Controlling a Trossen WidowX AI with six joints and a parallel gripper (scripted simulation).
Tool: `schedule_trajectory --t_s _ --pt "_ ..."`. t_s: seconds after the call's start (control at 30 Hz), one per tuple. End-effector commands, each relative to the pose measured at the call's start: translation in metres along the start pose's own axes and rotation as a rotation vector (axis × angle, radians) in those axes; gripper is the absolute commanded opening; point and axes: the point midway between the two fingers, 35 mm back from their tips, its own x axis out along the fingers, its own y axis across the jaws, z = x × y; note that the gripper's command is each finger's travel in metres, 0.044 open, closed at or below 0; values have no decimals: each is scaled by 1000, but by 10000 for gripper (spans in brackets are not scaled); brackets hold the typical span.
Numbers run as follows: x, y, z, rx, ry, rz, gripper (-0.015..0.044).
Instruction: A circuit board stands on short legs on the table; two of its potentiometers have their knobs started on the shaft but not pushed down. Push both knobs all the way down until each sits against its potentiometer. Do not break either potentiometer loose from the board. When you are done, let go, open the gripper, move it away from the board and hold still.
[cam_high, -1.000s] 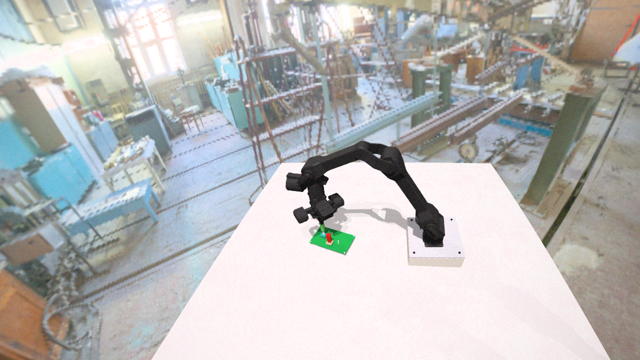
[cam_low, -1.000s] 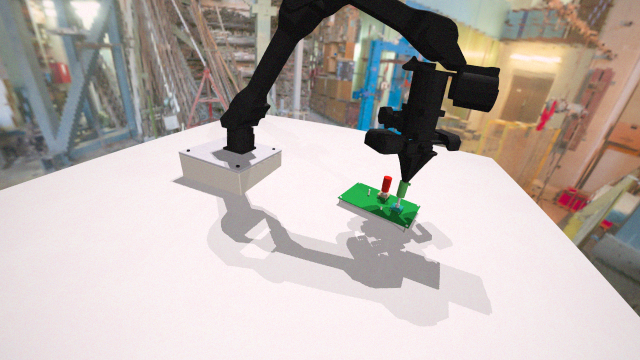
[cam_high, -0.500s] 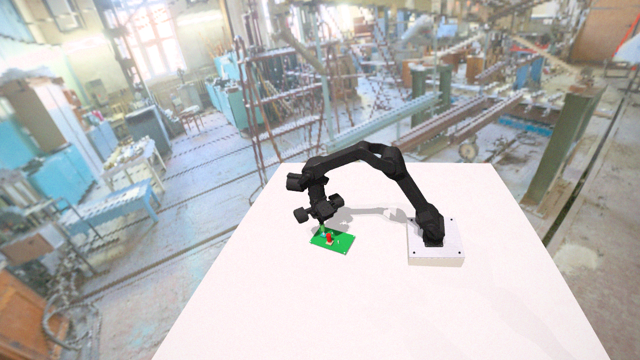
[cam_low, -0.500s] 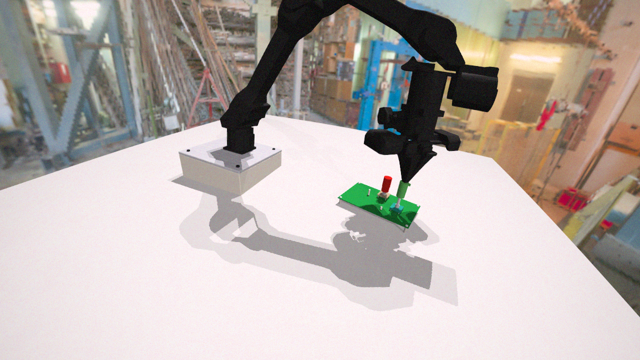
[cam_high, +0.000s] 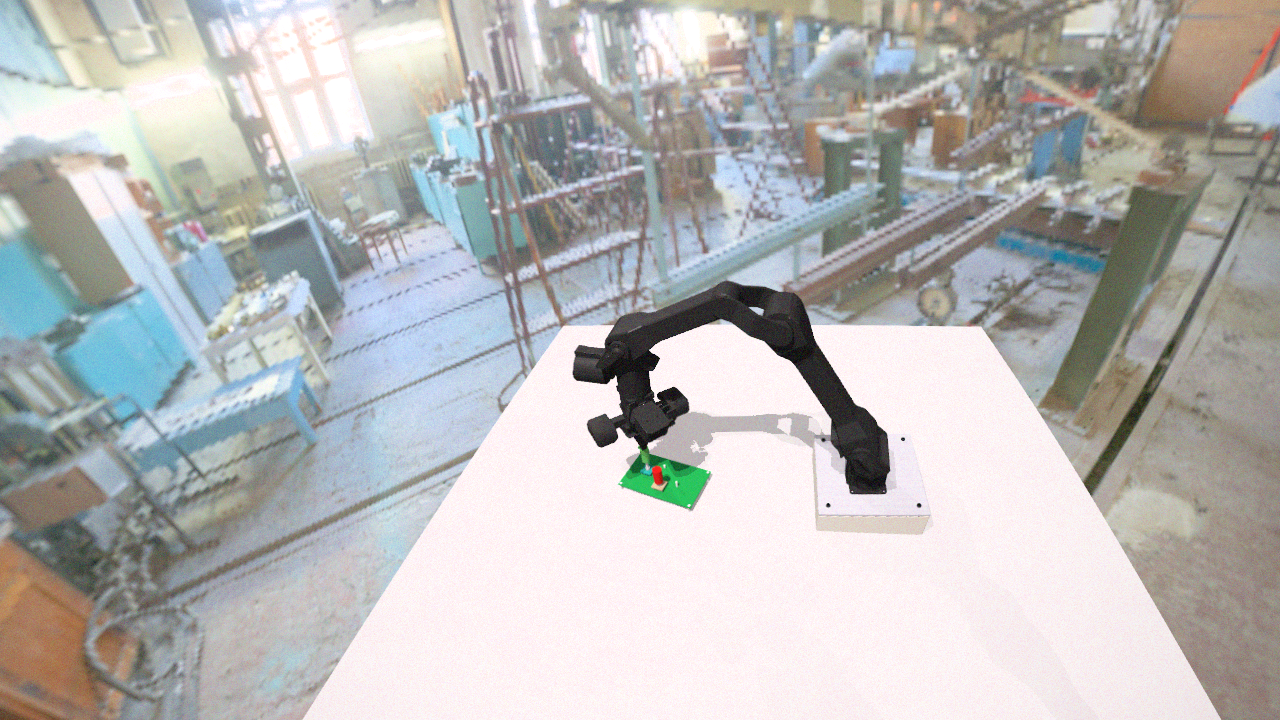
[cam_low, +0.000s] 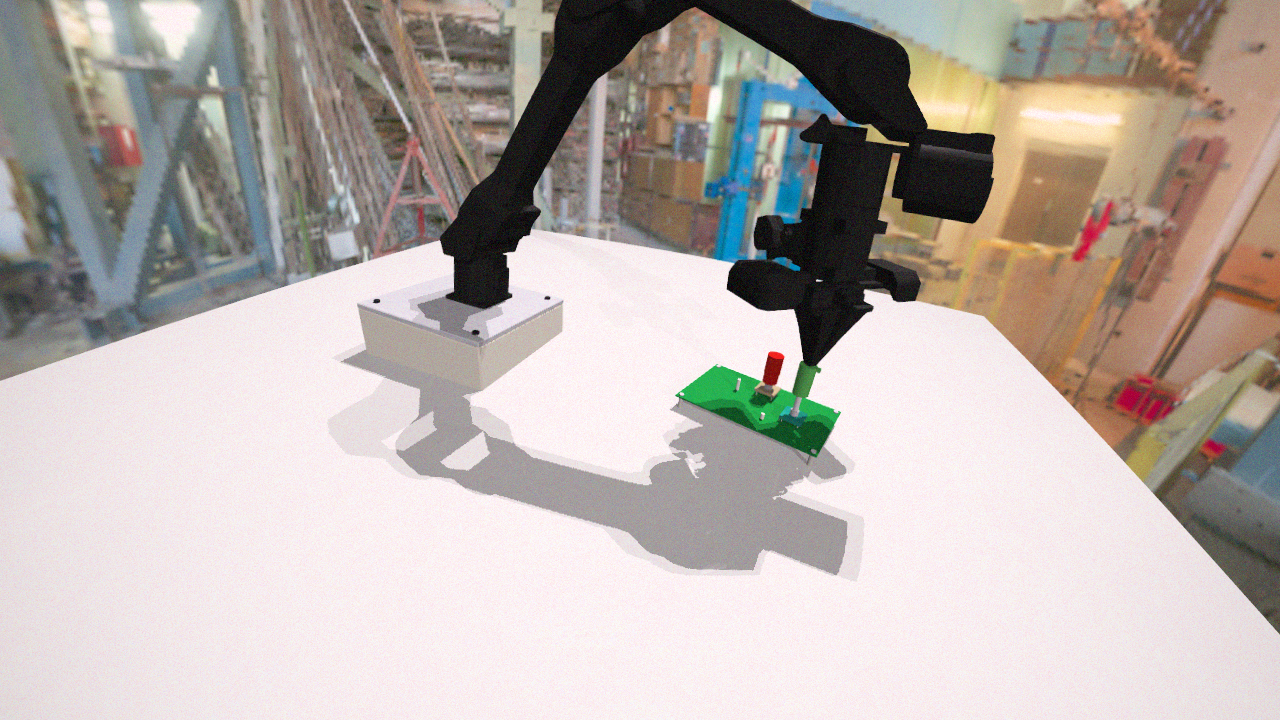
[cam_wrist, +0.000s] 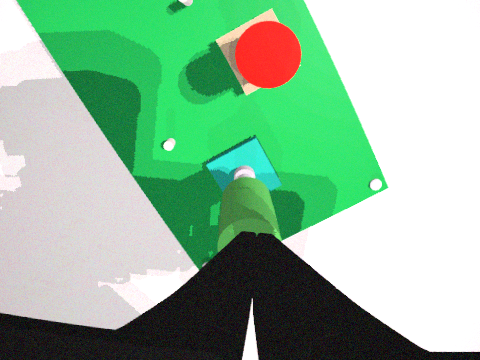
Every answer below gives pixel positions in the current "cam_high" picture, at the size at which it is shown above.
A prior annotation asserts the green circuit board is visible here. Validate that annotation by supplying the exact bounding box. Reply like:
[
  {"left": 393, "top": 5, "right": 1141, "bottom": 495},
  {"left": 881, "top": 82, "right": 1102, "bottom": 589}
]
[{"left": 617, "top": 446, "right": 712, "bottom": 512}]

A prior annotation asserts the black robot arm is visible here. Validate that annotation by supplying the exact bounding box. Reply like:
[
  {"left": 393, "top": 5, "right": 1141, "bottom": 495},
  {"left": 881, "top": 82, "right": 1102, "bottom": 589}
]
[{"left": 572, "top": 281, "right": 890, "bottom": 495}]

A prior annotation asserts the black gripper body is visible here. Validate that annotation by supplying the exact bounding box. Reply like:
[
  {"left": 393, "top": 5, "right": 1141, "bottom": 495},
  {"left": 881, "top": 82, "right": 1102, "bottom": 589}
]
[{"left": 586, "top": 384, "right": 690, "bottom": 448}]

